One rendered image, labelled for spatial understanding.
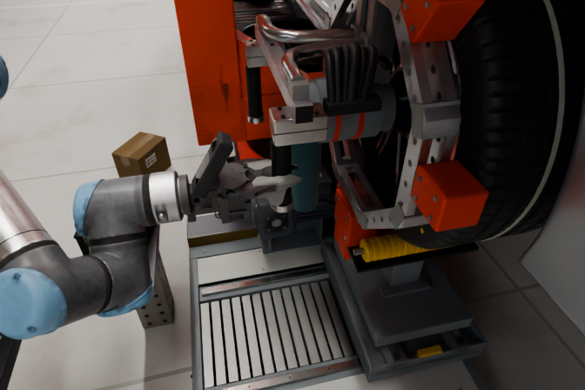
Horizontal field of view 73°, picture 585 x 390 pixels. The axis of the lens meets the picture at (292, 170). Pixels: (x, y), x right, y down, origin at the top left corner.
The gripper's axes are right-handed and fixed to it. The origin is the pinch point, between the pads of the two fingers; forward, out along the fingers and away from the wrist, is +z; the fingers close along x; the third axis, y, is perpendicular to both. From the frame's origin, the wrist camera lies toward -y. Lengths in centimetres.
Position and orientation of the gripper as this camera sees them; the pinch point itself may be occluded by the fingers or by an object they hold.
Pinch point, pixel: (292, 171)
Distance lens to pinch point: 72.7
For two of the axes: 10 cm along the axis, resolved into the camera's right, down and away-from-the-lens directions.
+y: 0.0, 8.0, 6.0
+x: 2.2, 5.9, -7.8
